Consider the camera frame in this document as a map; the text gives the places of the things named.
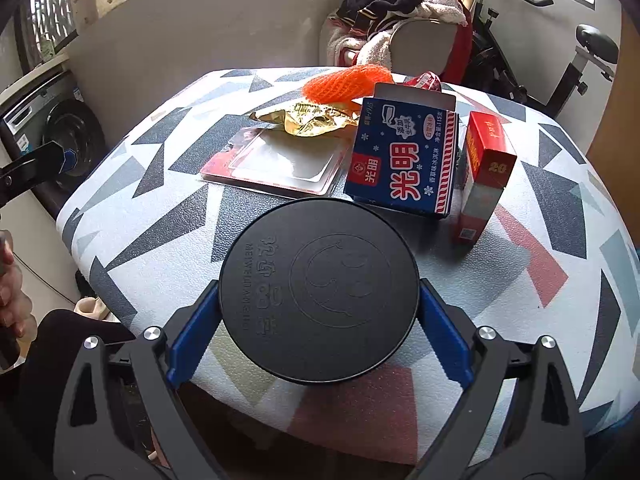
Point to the orange foam fruit net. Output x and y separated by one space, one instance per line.
340 82

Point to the grey washing machine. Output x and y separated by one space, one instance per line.
75 125

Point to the black round lid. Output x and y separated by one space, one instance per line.
320 290

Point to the red cigarette box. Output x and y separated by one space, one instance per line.
482 175

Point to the crushed red soda can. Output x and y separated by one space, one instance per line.
425 80

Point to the wooden door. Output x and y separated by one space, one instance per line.
617 135

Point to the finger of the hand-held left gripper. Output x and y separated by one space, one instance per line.
35 162

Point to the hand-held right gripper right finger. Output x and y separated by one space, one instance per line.
445 330

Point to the person's left hand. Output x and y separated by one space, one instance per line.
12 305

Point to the beige chair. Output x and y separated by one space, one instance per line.
425 40

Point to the blue and white carton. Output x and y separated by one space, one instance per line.
400 170

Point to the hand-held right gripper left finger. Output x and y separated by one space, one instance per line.
192 330

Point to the white fleece blanket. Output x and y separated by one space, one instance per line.
375 50

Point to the gold foil wrapper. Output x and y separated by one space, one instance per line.
310 120

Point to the clear plastic blister pack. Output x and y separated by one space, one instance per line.
295 160

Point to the black exercise bike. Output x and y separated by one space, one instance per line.
565 80

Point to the red garment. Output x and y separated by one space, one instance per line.
460 55

